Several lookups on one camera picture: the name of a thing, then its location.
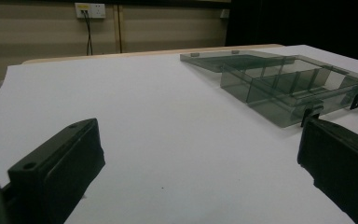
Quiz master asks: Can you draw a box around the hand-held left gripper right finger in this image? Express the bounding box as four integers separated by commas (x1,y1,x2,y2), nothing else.
296,117,358,224

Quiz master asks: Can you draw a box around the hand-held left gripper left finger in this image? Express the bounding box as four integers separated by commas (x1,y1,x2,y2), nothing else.
1,118,106,224

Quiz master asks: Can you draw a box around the white wall socket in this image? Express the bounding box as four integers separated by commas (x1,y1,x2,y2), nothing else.
75,2,106,20

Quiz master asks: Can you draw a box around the clear grey compartment box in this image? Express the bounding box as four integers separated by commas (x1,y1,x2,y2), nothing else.
179,49,358,129

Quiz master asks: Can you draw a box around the black power cable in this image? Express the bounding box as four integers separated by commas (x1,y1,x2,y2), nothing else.
80,9,94,57

